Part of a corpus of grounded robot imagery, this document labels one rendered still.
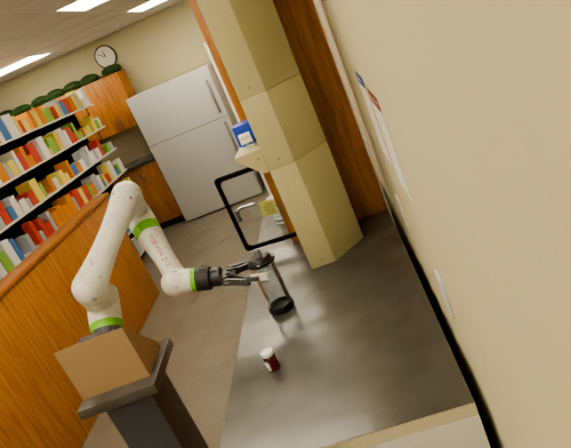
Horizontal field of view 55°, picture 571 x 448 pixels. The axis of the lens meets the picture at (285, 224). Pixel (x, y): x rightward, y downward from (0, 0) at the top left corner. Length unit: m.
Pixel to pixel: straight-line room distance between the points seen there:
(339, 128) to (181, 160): 5.00
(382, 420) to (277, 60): 1.39
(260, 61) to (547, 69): 1.92
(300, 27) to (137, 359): 1.52
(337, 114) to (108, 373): 1.46
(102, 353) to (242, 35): 1.29
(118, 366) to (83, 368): 0.13
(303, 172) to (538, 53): 1.97
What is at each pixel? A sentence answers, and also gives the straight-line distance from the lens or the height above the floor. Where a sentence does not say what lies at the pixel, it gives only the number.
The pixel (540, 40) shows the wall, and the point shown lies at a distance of 0.29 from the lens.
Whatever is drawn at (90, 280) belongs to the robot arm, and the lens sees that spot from 2.15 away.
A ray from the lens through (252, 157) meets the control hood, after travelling 2.22.
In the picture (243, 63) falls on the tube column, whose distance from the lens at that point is 2.16.
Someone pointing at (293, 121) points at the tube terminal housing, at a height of 1.55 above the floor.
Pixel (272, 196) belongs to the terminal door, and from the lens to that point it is 2.59.
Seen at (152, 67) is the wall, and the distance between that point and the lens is 7.99.
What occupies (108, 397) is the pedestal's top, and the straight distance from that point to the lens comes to 2.25.
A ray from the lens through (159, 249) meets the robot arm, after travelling 2.33.
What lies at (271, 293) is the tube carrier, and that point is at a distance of 2.09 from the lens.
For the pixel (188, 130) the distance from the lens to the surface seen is 7.30.
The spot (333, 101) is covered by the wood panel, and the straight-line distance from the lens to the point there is 2.54.
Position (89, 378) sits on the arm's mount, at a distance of 2.28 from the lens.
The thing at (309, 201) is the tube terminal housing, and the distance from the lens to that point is 2.26.
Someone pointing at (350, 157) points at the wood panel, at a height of 1.24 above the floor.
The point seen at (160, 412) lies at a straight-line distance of 2.30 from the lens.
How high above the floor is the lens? 1.92
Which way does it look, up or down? 19 degrees down
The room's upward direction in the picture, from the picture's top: 23 degrees counter-clockwise
